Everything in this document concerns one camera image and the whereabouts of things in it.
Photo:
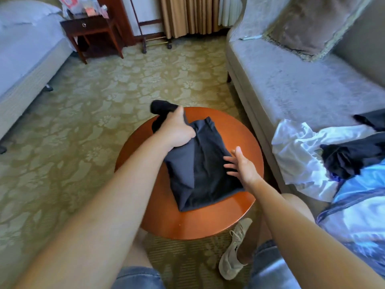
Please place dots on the white bed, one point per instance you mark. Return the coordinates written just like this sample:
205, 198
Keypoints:
24, 57

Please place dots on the person's left forearm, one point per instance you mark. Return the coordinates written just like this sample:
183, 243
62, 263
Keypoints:
90, 231

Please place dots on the dark wooden wall panel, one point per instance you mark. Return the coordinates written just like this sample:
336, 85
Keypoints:
117, 12

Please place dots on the person's right forearm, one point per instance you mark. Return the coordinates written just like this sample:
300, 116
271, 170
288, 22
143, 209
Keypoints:
313, 243

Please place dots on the blue denim shorts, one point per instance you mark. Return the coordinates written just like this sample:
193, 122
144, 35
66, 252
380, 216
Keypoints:
270, 271

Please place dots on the white sneaker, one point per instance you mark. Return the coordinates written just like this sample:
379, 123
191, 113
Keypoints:
231, 259

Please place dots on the beige curtain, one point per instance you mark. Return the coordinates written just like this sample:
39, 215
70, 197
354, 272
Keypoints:
189, 15

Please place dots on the plain white plastic bag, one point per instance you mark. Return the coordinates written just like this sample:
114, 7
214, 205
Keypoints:
96, 6

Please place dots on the light blue gradient splatter T-shirt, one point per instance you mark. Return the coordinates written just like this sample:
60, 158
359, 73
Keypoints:
361, 213

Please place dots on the person's right leg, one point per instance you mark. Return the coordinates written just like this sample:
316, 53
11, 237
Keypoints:
295, 204

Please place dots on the round wooden table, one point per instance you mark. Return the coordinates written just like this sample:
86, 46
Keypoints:
180, 222

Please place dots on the white pillow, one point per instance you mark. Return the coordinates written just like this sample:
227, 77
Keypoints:
27, 10

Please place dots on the grey velvet chaise sofa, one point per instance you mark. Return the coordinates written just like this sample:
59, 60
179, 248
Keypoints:
283, 81

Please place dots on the black valet stand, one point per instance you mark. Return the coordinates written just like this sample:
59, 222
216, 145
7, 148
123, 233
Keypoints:
150, 39

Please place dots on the person's left hand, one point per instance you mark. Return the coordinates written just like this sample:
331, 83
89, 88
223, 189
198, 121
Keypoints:
177, 130

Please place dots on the pile of clothes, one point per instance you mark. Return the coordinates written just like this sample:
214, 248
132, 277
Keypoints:
301, 153

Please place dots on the white sheer curtain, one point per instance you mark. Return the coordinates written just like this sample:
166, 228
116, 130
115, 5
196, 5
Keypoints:
230, 10

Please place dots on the dark wooden nightstand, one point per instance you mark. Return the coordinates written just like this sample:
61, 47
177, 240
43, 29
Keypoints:
87, 24

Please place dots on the brown fringed cushion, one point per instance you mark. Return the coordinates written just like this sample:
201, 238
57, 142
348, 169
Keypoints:
316, 21

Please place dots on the person's right hand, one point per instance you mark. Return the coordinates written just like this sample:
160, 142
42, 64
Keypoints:
243, 168

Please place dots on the small white flat object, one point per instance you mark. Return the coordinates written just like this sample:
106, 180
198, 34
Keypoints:
251, 38

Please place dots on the dark navy T-shirt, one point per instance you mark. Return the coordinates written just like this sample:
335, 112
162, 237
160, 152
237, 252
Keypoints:
204, 171

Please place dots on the white plastic bag red print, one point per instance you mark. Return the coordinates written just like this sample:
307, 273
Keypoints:
71, 3

